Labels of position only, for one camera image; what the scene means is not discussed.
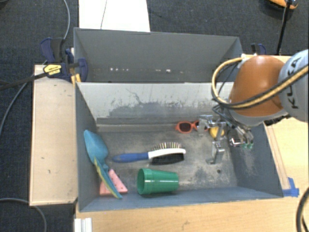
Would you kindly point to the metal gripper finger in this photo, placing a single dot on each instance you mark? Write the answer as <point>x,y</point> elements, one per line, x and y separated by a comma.
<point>217,151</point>
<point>205,121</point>

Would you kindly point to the yellow toy fruit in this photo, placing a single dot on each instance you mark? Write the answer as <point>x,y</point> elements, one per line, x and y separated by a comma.
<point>214,132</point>

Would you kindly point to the orange sunglasses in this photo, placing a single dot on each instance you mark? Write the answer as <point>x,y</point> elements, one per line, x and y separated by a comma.
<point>184,127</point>

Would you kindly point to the blue and white hairbrush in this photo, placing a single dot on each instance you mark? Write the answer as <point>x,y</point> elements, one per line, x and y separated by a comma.
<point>159,153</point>

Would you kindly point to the green plastic cup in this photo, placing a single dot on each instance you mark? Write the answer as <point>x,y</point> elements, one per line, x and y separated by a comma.
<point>157,181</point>

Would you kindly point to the grey metal bin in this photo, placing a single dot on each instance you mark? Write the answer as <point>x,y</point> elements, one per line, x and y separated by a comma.
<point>149,54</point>

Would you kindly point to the pink triangular block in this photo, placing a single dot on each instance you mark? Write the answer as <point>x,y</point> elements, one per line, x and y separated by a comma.
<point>118,185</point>

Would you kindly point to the blue toy shovel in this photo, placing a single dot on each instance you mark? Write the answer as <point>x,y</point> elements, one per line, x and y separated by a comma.
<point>96,149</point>

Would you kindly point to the pale wood board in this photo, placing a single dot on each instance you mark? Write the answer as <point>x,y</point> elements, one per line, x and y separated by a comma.
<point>53,139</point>

